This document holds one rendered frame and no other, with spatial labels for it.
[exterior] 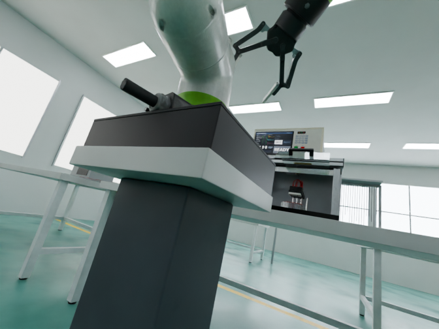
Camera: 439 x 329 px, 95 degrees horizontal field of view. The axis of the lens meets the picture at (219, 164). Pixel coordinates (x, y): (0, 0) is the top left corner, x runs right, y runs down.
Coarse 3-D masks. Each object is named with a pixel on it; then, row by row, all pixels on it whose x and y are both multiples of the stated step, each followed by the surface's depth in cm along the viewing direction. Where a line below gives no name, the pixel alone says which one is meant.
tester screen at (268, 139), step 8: (256, 136) 140; (264, 136) 137; (272, 136) 134; (280, 136) 132; (288, 136) 129; (264, 144) 135; (272, 144) 132; (280, 144) 130; (288, 144) 128; (272, 152) 131
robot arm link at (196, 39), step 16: (160, 0) 31; (176, 0) 30; (192, 0) 30; (208, 0) 31; (160, 16) 32; (176, 16) 31; (192, 16) 31; (208, 16) 32; (224, 16) 36; (160, 32) 35; (176, 32) 33; (192, 32) 33; (208, 32) 34; (224, 32) 38; (176, 48) 37; (192, 48) 36; (208, 48) 37; (224, 48) 40; (176, 64) 42; (192, 64) 40; (208, 64) 40
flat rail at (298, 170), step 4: (276, 168) 122; (280, 168) 121; (284, 168) 120; (288, 168) 119; (292, 168) 118; (296, 168) 117; (300, 168) 116; (304, 168) 115; (308, 168) 114; (288, 172) 120; (292, 172) 118; (296, 172) 116; (300, 172) 115; (304, 172) 114; (308, 172) 113; (312, 172) 112; (316, 172) 112; (320, 172) 111; (324, 172) 110; (328, 172) 109; (332, 172) 108
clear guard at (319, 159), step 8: (280, 152) 103; (288, 152) 102; (296, 152) 100; (304, 152) 98; (288, 160) 113; (296, 160) 111; (304, 160) 108; (312, 160) 106; (320, 160) 89; (328, 160) 88; (312, 168) 118; (320, 168) 116; (328, 168) 113
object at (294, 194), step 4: (292, 188) 110; (296, 188) 109; (300, 188) 108; (288, 192) 110; (292, 192) 109; (296, 192) 108; (300, 192) 107; (292, 196) 119; (296, 196) 117; (300, 196) 109; (304, 196) 119; (292, 200) 117; (296, 200) 116; (300, 200) 115
